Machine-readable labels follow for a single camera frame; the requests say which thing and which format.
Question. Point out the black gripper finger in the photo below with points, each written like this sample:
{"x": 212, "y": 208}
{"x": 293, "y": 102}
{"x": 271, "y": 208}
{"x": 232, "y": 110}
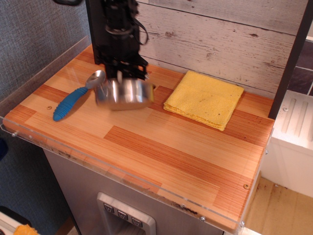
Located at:
{"x": 139, "y": 74}
{"x": 113, "y": 71}

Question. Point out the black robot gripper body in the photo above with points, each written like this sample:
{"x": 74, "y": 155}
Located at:
{"x": 123, "y": 50}

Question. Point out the stainless steel pot with handle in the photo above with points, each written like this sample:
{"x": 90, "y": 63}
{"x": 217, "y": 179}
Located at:
{"x": 124, "y": 93}

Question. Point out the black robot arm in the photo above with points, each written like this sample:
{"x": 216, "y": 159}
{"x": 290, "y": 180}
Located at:
{"x": 120, "y": 17}

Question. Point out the folded yellow cloth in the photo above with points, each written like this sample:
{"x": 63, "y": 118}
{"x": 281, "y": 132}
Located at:
{"x": 204, "y": 99}

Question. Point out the clear acrylic edge guard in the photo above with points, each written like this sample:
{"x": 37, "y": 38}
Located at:
{"x": 202, "y": 171}

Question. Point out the silver toy fridge cabinet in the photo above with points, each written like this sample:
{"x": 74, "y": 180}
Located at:
{"x": 102, "y": 206}

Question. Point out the white toy sink counter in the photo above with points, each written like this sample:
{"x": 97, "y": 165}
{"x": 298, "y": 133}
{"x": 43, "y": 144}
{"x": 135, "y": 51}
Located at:
{"x": 288, "y": 160}

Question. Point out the yellow object bottom left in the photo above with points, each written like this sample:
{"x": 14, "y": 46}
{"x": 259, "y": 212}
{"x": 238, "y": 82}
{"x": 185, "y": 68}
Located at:
{"x": 25, "y": 230}

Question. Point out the blue handled metal spoon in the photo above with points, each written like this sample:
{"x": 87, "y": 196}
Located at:
{"x": 65, "y": 106}

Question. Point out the dark vertical post right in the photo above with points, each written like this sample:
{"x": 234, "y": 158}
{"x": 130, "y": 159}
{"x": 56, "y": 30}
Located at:
{"x": 292, "y": 60}

